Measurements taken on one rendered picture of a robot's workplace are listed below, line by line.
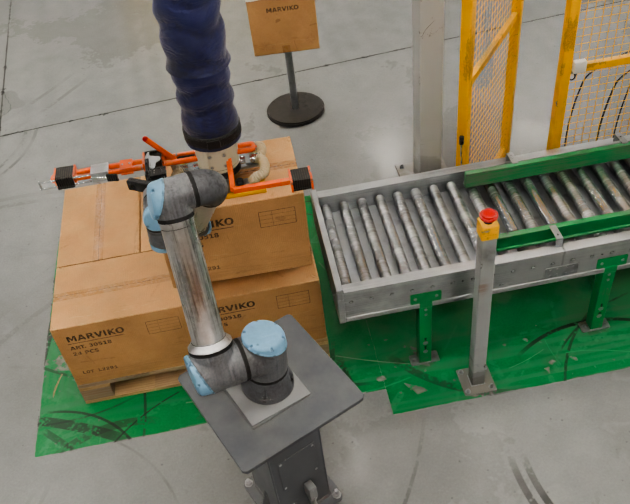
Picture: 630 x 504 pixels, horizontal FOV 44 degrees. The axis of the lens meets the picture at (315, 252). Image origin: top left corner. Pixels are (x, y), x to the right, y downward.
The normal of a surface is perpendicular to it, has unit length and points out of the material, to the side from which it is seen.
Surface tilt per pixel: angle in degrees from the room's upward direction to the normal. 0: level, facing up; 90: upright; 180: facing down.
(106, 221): 0
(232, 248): 90
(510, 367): 0
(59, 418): 0
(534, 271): 90
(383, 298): 90
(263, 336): 10
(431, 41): 90
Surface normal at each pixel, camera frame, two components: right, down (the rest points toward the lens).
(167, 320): 0.16, 0.67
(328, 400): -0.10, -0.72
